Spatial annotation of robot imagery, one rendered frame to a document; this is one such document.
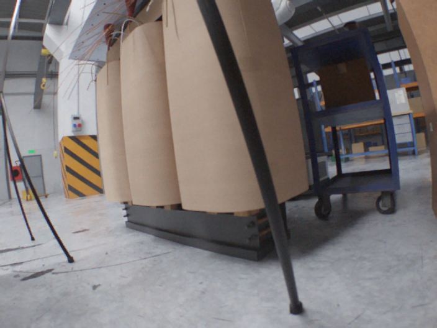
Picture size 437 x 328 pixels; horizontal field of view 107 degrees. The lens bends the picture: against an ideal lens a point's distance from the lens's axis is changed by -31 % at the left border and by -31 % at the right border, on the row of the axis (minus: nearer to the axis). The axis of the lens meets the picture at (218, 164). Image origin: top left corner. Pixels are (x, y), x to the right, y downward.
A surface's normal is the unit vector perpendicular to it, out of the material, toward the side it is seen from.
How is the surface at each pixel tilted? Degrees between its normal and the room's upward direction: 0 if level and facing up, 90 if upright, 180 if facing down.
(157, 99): 90
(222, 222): 90
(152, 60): 90
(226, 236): 90
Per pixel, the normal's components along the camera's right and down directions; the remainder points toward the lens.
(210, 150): -0.58, 0.08
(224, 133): -0.33, 0.04
